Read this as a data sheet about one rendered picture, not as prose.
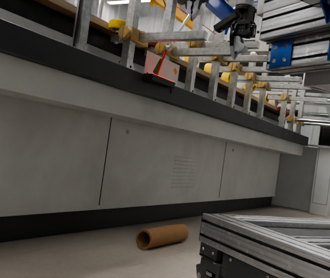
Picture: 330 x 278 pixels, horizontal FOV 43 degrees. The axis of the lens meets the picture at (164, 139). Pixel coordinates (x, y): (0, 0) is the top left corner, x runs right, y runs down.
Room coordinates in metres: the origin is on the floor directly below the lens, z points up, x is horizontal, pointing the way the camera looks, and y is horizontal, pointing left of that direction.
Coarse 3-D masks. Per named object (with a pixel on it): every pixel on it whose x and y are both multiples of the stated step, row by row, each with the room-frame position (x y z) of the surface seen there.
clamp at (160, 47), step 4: (156, 44) 1.79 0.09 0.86; (160, 44) 1.78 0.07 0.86; (164, 44) 1.77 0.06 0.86; (168, 44) 1.79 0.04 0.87; (156, 48) 1.79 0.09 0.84; (160, 48) 1.78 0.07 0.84; (164, 48) 1.77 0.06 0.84; (172, 48) 1.82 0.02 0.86; (176, 48) 1.85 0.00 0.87; (160, 52) 1.78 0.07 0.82; (168, 52) 1.80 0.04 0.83; (172, 56) 1.83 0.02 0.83; (172, 60) 1.89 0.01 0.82; (176, 60) 1.88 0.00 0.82
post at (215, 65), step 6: (216, 36) 2.23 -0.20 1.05; (222, 36) 2.23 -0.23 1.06; (216, 66) 2.22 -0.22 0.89; (210, 72) 2.23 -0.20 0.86; (216, 72) 2.22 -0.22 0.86; (210, 78) 2.23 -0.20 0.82; (216, 78) 2.22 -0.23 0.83; (210, 84) 2.23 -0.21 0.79; (216, 84) 2.23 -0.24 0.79; (210, 90) 2.23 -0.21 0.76; (216, 90) 2.24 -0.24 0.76; (210, 96) 2.22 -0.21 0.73
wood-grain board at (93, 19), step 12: (36, 0) 1.46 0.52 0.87; (48, 0) 1.44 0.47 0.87; (60, 0) 1.48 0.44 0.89; (60, 12) 1.56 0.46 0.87; (72, 12) 1.54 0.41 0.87; (96, 24) 1.66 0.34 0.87; (108, 24) 1.71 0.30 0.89; (144, 48) 1.96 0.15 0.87; (180, 60) 2.20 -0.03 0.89; (204, 72) 2.44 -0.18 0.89; (228, 84) 2.73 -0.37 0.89; (240, 96) 3.06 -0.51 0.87; (252, 96) 3.10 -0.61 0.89; (276, 108) 3.58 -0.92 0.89
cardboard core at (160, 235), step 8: (176, 224) 1.89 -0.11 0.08; (184, 224) 1.93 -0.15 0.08; (144, 232) 1.74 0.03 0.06; (152, 232) 1.69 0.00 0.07; (160, 232) 1.74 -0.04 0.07; (168, 232) 1.78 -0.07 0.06; (176, 232) 1.83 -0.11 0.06; (184, 232) 1.89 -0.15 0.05; (136, 240) 1.71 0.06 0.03; (144, 240) 1.74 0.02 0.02; (152, 240) 1.67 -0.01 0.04; (160, 240) 1.73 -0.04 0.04; (168, 240) 1.78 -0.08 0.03; (176, 240) 1.85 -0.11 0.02; (144, 248) 1.68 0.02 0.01
